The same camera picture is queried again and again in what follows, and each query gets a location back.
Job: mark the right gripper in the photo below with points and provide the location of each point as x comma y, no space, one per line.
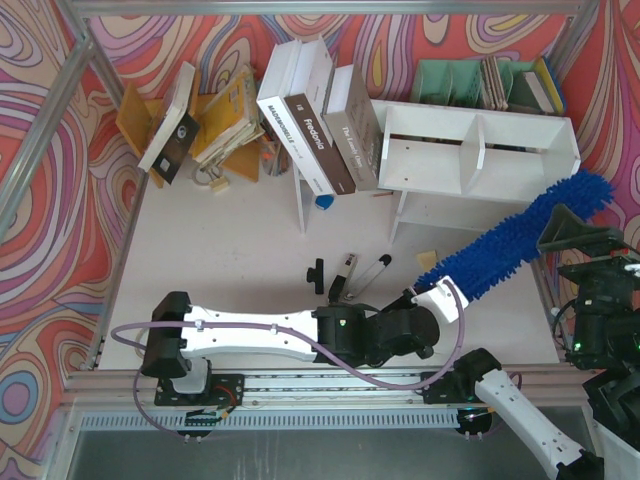
587,271

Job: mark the blue microfiber duster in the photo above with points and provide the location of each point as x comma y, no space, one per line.
498,253

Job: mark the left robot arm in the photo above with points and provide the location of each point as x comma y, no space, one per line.
346,336

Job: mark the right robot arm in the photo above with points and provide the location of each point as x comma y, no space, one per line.
604,351

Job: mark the white bookshelf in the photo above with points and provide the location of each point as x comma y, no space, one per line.
452,168

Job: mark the tan sticky note pad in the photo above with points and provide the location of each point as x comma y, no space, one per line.
427,260

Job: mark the beige black stapler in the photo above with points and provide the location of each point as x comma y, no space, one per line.
342,278

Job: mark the black T-shaped plastic piece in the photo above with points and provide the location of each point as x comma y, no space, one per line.
315,276

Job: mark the blue tape measure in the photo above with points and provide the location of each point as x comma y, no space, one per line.
324,202

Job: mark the blue yellow book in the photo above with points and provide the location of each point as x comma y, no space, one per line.
543,69

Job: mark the brown notebooks in organizer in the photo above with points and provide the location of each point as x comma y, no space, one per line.
493,84

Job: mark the grey Lonely Ones book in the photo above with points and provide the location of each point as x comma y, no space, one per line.
354,126

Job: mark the clear pencil cup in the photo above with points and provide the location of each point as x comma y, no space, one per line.
274,157

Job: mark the green desk organizer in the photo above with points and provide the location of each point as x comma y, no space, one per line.
458,82

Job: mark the brown Fredonia book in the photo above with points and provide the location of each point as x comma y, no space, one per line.
308,95

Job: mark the brass padlock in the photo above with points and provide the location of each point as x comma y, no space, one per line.
210,178

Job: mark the white Mademoiselle book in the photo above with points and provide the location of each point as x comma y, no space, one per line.
274,88

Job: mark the stack of yellow books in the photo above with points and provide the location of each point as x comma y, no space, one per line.
229,121

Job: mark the black and white book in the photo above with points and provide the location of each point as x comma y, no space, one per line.
173,129

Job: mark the yellow wooden book stand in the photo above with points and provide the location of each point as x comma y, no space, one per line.
135,115

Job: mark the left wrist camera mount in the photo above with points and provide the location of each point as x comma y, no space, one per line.
444,301

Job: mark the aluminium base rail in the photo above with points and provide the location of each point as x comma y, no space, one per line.
546,385

